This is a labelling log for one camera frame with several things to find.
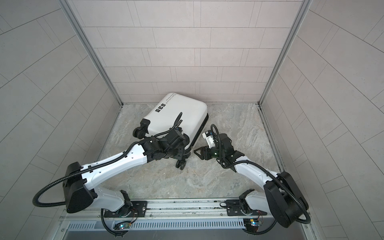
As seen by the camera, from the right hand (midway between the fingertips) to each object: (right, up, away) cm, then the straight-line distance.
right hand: (197, 152), depth 80 cm
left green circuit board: (-33, -28, -15) cm, 46 cm away
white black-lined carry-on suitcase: (-12, +23, +5) cm, 26 cm away
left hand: (-5, +2, -4) cm, 7 cm away
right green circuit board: (+25, -30, -12) cm, 41 cm away
